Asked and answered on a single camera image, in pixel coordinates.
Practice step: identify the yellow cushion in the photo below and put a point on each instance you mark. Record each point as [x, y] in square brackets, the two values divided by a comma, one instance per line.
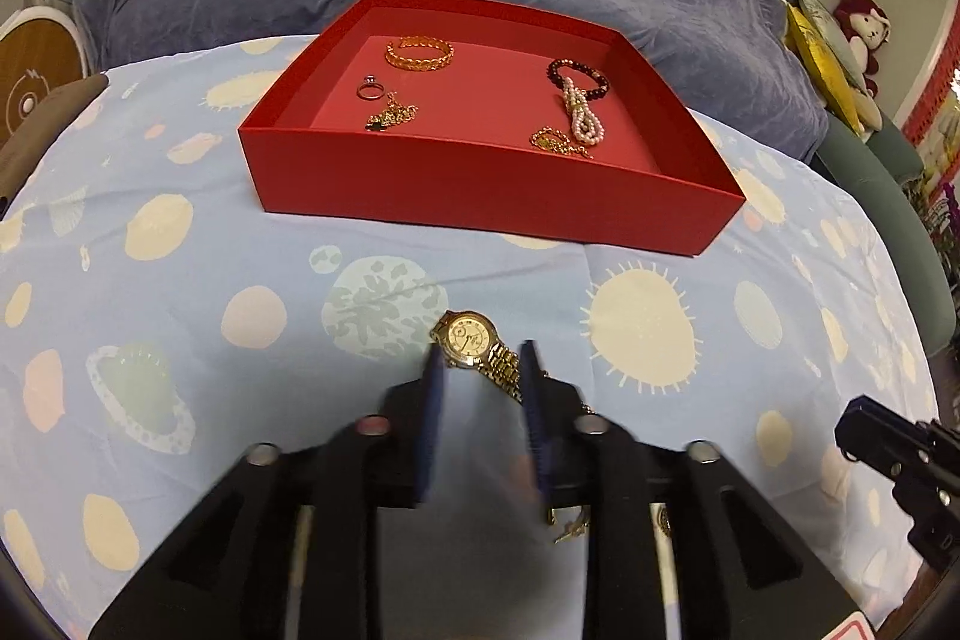
[817, 55]

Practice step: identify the red wall decoration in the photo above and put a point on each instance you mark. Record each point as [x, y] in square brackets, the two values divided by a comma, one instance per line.
[934, 100]

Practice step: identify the grey cushion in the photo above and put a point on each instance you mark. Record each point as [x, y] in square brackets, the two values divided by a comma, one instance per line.
[814, 6]

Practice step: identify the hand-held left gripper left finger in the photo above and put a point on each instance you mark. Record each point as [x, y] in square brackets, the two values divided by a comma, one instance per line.
[431, 430]

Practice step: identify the round white wooden side table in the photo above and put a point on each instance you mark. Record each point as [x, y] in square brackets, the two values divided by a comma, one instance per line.
[37, 63]

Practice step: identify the red monkey plush toy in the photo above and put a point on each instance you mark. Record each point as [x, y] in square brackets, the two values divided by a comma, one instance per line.
[859, 21]

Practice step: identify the colourful flower bouquet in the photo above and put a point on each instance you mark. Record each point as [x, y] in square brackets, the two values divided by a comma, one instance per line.
[941, 212]

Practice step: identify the gold wrist watch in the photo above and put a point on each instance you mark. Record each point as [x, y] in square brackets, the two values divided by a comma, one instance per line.
[465, 336]

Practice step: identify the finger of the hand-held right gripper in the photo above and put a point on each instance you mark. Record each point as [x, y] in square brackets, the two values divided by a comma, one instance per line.
[943, 441]
[874, 434]

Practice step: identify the brown leather pad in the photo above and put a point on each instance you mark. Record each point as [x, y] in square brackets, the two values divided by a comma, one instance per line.
[45, 123]

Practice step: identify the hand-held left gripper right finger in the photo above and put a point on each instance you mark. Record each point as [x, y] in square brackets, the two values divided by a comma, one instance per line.
[534, 415]

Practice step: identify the cream cushion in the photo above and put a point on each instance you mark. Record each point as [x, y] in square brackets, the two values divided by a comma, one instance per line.
[868, 111]

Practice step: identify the green sofa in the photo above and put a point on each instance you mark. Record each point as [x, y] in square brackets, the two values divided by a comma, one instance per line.
[885, 160]

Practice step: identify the red cardboard box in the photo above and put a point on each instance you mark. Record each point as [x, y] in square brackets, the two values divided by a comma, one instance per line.
[450, 183]

